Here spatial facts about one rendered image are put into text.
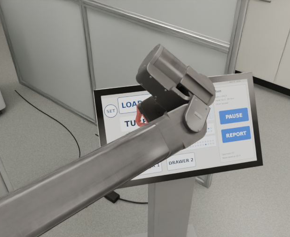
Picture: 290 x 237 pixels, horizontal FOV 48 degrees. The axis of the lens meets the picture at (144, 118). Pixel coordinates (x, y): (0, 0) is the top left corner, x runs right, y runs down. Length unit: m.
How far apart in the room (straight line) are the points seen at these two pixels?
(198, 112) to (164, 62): 0.09
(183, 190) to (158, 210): 0.14
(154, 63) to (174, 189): 0.84
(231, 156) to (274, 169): 1.42
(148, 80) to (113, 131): 0.52
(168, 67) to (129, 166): 0.17
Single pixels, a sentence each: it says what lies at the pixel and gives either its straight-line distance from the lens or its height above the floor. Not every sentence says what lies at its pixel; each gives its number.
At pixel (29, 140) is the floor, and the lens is 2.69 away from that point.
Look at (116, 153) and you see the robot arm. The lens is 0.41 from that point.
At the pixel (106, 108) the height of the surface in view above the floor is 1.15.
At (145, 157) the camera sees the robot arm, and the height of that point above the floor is 1.46.
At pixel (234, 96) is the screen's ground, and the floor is 1.14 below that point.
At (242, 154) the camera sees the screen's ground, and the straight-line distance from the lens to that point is 1.11.
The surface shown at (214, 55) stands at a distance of 1.69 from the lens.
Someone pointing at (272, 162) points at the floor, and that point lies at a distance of 2.55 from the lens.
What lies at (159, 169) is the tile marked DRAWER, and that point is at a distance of 1.03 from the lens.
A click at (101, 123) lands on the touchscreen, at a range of 1.00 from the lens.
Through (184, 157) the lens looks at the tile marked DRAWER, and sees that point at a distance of 1.05.
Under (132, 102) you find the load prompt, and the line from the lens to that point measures 1.01.
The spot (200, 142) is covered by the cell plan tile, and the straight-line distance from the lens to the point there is 1.06.
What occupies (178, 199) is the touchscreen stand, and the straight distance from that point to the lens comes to 1.34.
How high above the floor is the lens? 1.78
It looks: 41 degrees down
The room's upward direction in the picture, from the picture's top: straight up
